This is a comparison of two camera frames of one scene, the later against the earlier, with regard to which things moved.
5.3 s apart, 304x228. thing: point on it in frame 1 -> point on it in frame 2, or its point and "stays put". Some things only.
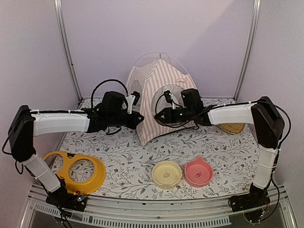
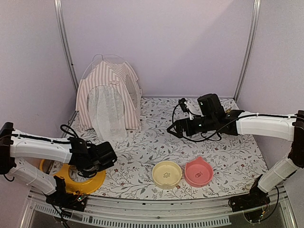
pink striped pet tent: [151, 81] -> [109, 98]
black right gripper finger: [167, 115] -> [180, 125]
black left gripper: [135, 122] -> [87, 174]
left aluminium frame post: [61, 23] stays put
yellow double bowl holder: [78, 188] stays put
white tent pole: [160, 55] -> [102, 57]
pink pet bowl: [198, 173] stays put
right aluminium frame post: [251, 47] stays put
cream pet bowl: [166, 175] stays put
